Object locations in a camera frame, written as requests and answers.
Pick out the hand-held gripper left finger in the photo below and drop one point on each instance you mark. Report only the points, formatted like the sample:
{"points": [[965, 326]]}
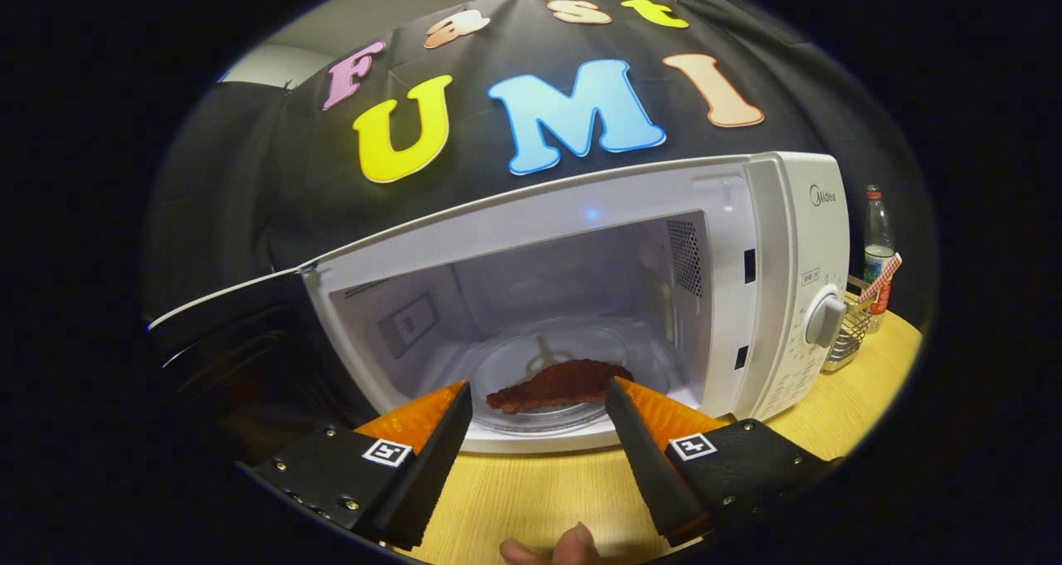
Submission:
{"points": [[431, 465]]}

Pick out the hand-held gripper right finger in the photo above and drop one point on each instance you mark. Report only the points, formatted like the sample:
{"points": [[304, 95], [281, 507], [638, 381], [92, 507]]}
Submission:
{"points": [[651, 465]]}

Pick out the brown fried chicken drumstick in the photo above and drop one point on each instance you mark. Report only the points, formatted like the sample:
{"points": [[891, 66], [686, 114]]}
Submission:
{"points": [[564, 384]]}

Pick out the white toaster oven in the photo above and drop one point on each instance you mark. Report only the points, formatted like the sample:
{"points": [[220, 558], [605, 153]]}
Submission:
{"points": [[581, 208]]}

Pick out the glass turntable plate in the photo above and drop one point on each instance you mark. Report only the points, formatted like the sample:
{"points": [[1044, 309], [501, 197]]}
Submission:
{"points": [[514, 357]]}

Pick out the red white striped straw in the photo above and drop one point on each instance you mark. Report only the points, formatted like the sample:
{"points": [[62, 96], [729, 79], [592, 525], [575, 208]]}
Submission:
{"points": [[881, 276]]}

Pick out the clear plastic bottle red label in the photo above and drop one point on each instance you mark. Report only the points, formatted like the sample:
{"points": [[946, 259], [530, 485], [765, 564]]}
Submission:
{"points": [[878, 233]]}

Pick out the black backdrop cloth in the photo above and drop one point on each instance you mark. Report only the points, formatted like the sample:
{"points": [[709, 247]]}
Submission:
{"points": [[249, 175]]}

